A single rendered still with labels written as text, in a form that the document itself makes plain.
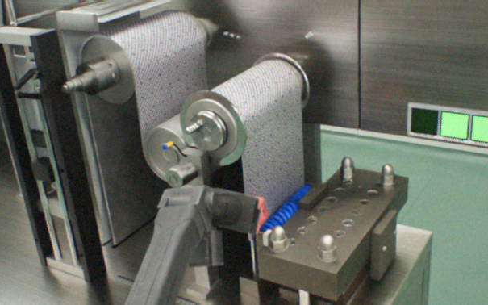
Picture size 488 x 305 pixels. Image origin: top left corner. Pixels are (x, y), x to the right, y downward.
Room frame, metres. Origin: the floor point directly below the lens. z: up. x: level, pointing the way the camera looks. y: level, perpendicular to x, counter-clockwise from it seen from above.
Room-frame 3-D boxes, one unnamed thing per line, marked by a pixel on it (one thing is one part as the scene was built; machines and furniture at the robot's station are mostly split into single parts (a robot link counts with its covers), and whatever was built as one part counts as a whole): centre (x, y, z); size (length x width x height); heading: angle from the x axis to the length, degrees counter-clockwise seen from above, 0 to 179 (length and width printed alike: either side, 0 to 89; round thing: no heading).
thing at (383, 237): (1.03, -0.27, 0.96); 0.10 x 0.03 x 0.11; 146
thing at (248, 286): (1.10, -0.07, 0.92); 0.28 x 0.04 x 0.04; 146
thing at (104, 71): (1.15, 0.27, 1.33); 0.06 x 0.06 x 0.06; 56
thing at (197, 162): (1.02, 0.10, 1.05); 0.06 x 0.05 x 0.31; 146
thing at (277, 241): (0.95, -0.05, 1.05); 0.04 x 0.04 x 0.04
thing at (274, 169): (1.10, -0.06, 1.11); 0.23 x 0.01 x 0.18; 146
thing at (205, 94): (1.03, 0.05, 1.25); 0.15 x 0.01 x 0.15; 56
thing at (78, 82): (1.10, 0.31, 1.33); 0.06 x 0.03 x 0.03; 146
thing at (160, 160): (1.20, 0.08, 1.17); 0.26 x 0.12 x 0.12; 146
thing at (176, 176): (0.99, 0.13, 1.18); 0.04 x 0.02 x 0.04; 56
